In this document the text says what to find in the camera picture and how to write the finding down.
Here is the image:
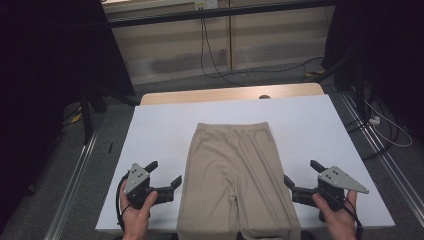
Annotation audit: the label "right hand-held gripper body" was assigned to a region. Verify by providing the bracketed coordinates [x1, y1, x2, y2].
[316, 165, 370, 212]

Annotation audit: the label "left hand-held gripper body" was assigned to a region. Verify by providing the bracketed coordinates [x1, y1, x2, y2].
[123, 162, 152, 210]

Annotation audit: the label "beige pants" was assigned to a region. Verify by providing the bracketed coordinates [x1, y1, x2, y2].
[175, 121, 303, 240]

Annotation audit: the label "person's left hand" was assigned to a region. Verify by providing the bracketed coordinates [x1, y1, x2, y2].
[119, 181, 159, 240]

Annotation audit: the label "person's right hand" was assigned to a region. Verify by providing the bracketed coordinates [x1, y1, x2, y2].
[312, 191, 358, 240]

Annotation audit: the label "white table board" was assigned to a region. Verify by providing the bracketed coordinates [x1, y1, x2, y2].
[95, 94, 396, 233]

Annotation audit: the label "black metal stand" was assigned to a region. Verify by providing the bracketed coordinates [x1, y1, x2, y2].
[311, 49, 368, 121]
[79, 87, 141, 145]

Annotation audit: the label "wooden table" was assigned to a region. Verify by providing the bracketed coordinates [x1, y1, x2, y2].
[139, 82, 325, 106]

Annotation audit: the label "black curtain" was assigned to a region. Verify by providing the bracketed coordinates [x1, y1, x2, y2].
[0, 0, 136, 231]
[321, 0, 424, 141]

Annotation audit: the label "black shelf beam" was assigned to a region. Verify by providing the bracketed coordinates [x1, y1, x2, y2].
[105, 0, 336, 29]

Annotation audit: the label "right hand-held gripper black cable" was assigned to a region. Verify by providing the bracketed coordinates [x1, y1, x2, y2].
[343, 198, 364, 240]

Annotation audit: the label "metal floor rail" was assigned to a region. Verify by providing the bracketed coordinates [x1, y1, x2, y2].
[43, 131, 99, 240]
[339, 91, 424, 218]

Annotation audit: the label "black floor cable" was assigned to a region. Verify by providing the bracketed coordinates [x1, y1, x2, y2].
[344, 99, 406, 161]

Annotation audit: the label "white floor cable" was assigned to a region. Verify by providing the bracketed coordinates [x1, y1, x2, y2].
[364, 99, 414, 149]

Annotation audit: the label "black hanging wall cable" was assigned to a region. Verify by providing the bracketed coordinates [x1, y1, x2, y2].
[199, 9, 325, 88]

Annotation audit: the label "white wall outlet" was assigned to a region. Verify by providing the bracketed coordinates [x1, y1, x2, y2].
[194, 0, 219, 10]

